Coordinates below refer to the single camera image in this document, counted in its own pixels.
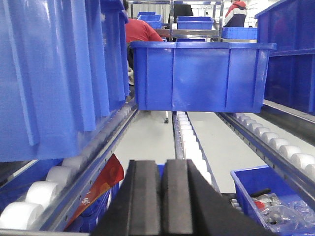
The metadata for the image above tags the right roller track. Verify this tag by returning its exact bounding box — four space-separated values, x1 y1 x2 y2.
217 113 315 201

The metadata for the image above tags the blue bin on rollers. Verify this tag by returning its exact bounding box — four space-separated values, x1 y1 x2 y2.
131 41 276 113

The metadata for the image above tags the background blue bin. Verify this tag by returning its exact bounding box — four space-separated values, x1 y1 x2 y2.
221 27 257 40
177 16 214 30
137 12 162 29

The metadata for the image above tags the person in red white jacket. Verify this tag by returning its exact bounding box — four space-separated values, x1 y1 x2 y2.
224 0 247 27

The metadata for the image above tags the person in red shirt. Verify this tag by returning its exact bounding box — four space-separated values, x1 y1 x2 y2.
125 18 163 43

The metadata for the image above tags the left roller track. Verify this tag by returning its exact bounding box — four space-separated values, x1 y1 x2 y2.
0 100 137 236

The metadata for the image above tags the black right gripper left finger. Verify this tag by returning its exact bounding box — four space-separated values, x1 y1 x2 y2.
91 159 163 236

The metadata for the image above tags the large blue bin left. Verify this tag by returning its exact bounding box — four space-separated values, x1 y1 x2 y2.
0 0 128 162

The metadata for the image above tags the lower blue bin with parts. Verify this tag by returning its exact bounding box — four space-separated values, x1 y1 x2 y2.
231 166 315 236

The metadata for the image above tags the middle roller track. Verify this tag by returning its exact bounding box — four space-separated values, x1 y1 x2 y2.
172 112 220 193

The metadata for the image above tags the roller track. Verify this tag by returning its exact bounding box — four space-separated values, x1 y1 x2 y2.
217 113 315 201
0 100 137 236
172 112 220 193

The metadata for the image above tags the red snack packet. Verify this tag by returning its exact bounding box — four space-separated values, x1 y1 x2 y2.
66 154 124 227

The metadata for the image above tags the background blue bin right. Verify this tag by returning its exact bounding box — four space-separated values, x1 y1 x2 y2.
221 27 257 40

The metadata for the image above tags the background blue bin centre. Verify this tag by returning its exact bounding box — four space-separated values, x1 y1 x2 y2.
177 16 214 30

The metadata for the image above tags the blue bin right stack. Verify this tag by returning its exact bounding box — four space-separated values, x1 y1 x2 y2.
255 0 315 115

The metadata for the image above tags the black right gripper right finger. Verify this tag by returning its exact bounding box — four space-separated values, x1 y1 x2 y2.
161 160 272 236

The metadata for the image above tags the background blue bin left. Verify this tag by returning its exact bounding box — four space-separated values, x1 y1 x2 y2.
137 12 162 29

